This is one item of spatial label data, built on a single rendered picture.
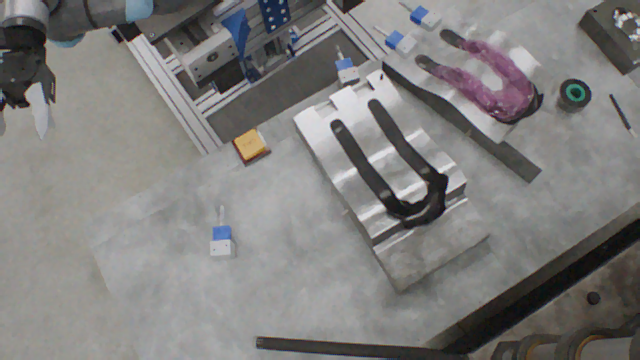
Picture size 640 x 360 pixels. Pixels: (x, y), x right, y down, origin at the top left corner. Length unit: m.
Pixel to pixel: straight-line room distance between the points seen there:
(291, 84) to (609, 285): 1.37
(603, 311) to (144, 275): 1.14
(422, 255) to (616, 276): 0.50
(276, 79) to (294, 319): 1.15
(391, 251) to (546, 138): 0.47
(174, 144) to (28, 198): 0.70
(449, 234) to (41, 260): 1.78
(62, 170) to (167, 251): 1.26
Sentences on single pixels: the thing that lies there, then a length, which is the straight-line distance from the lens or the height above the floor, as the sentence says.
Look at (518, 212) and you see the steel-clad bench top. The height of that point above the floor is 0.80.
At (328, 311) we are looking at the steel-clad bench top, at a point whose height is 0.80.
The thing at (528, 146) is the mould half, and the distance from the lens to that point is 1.37.
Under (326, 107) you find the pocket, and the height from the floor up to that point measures 0.86.
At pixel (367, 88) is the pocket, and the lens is 1.43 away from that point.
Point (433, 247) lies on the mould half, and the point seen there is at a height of 0.86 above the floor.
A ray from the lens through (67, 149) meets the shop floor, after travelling 2.64.
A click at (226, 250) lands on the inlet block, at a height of 0.85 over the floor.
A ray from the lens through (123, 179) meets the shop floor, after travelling 2.46.
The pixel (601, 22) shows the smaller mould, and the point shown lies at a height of 0.87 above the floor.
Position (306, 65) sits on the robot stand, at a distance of 2.23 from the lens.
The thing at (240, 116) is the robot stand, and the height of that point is 0.21.
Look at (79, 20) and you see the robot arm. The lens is 1.08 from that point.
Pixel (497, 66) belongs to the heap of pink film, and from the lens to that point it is 1.45.
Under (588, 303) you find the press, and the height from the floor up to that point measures 0.79.
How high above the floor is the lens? 2.13
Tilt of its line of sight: 71 degrees down
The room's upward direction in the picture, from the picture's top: 11 degrees counter-clockwise
